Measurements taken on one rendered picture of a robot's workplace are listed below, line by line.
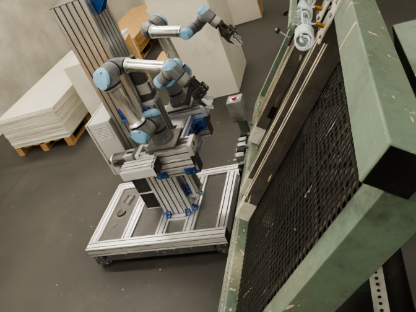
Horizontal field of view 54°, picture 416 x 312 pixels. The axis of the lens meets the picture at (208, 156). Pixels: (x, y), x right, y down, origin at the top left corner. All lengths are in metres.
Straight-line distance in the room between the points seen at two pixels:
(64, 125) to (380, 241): 5.40
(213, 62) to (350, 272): 4.46
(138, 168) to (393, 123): 2.21
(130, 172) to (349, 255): 2.09
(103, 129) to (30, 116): 3.20
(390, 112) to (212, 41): 4.40
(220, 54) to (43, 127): 2.68
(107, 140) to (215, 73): 2.54
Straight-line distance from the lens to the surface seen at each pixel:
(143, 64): 2.49
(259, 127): 2.57
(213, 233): 3.15
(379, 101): 0.87
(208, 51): 5.21
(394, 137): 0.77
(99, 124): 3.04
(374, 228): 0.89
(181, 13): 5.11
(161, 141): 2.75
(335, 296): 1.07
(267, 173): 1.92
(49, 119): 6.05
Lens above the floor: 2.35
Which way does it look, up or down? 32 degrees down
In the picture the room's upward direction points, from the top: 24 degrees counter-clockwise
